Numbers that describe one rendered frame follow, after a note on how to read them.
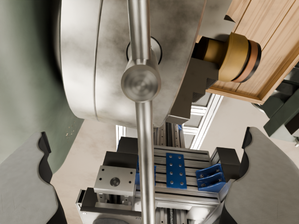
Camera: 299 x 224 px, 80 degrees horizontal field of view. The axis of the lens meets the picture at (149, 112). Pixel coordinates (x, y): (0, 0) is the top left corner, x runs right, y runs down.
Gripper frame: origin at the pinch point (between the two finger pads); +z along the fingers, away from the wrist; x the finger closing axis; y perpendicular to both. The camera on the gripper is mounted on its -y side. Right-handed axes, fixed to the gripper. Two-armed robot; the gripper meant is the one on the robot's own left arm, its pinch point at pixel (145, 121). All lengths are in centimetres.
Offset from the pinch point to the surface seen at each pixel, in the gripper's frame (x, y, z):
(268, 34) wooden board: 32, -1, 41
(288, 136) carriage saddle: 50, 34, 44
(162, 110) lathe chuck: 1.7, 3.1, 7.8
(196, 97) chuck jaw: 7.6, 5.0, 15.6
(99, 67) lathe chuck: -4.7, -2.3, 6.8
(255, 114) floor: 103, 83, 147
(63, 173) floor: -138, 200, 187
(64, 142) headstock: -16.2, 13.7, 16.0
